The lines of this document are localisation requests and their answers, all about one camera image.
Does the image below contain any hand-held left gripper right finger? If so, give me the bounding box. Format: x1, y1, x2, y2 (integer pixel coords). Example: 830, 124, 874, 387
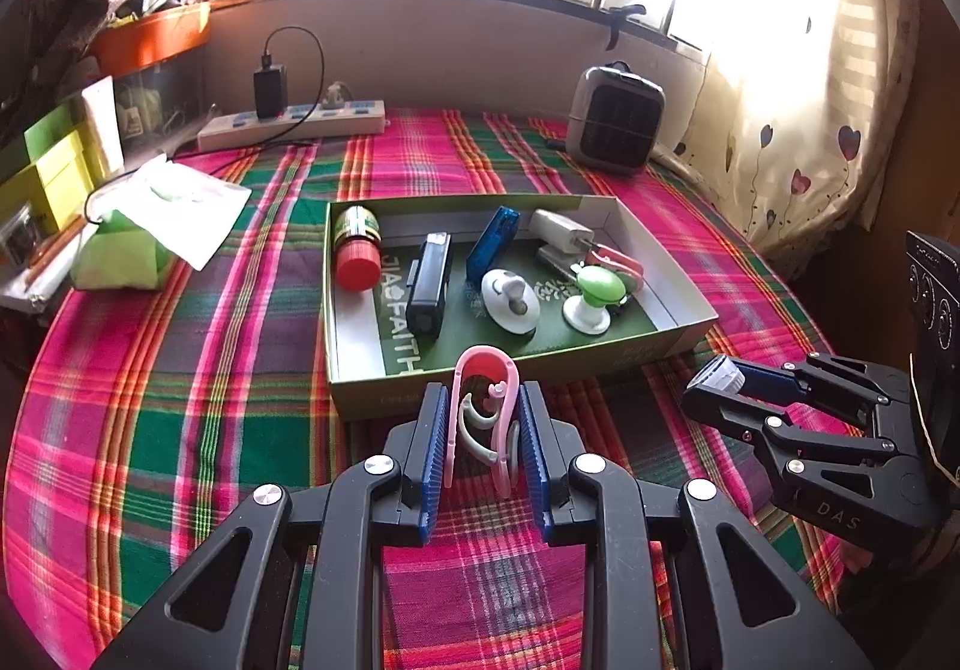
519, 381, 875, 670

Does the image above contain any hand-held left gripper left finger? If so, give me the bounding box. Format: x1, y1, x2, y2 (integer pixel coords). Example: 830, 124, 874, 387
90, 381, 451, 670

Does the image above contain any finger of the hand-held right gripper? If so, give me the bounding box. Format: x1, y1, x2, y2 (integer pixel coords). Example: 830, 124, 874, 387
739, 353, 912, 427
681, 370, 899, 491

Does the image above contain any white ribbed cylinder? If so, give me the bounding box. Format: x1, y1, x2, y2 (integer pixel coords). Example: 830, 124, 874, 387
701, 353, 747, 395

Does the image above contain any green cardboard box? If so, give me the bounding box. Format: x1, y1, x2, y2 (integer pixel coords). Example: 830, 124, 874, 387
322, 192, 719, 423

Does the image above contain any pink cable clip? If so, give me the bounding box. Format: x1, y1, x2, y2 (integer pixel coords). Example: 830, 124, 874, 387
446, 344, 522, 498
585, 242, 646, 296

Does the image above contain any white and grey small gadget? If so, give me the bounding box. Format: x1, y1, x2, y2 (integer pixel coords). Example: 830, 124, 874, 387
480, 267, 542, 341

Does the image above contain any black bike light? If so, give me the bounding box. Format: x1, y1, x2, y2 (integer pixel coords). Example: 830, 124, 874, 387
405, 231, 452, 339

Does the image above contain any green and white knob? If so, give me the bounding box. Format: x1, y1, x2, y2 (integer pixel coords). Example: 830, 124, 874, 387
562, 265, 635, 335

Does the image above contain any red-capped green bottle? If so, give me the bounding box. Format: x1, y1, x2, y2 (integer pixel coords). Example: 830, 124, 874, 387
332, 205, 382, 290

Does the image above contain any blue stapler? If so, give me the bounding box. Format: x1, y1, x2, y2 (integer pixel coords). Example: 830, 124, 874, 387
465, 205, 522, 285

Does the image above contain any white power adapter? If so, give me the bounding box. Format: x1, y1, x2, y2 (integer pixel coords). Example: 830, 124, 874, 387
529, 209, 597, 259

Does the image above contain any plaid blanket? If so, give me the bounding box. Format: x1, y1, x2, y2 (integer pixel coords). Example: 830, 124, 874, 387
0, 107, 878, 670

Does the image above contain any small grey heater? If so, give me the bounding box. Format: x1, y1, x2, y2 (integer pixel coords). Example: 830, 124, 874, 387
564, 62, 667, 175

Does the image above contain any heart-patterned curtain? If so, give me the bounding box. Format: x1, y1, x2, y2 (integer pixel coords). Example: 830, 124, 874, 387
660, 0, 923, 259

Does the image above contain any white paper sheet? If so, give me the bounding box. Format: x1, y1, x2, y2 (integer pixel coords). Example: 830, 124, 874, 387
94, 160, 252, 270

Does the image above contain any white power strip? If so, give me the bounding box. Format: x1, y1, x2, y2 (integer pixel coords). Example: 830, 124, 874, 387
196, 98, 387, 154

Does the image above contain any green tissue pack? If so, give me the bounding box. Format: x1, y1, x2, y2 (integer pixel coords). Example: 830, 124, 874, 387
69, 209, 177, 292

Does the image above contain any black charger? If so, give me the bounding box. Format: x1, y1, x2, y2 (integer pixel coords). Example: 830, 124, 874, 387
253, 64, 290, 118

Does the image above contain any wooden pencil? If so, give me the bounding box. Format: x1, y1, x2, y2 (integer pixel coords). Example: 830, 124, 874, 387
22, 220, 95, 285

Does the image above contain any clear plastic container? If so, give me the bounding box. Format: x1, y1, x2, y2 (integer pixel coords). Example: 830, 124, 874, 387
112, 59, 211, 150

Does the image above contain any small glass jar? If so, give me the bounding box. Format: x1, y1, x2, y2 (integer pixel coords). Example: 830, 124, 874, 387
0, 205, 42, 266

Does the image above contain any white small carton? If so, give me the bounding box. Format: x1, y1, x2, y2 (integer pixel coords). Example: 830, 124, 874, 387
81, 76, 127, 176

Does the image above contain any green and yellow box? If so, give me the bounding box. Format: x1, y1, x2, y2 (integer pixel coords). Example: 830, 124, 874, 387
0, 96, 113, 229

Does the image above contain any orange plastic tray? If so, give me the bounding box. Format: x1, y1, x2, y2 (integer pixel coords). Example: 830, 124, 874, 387
90, 2, 212, 79

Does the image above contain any black window handle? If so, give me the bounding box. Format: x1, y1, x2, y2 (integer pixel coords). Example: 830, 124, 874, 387
604, 4, 647, 50

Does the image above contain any black charger cable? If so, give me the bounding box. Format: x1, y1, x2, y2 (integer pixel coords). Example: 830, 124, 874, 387
259, 25, 327, 146

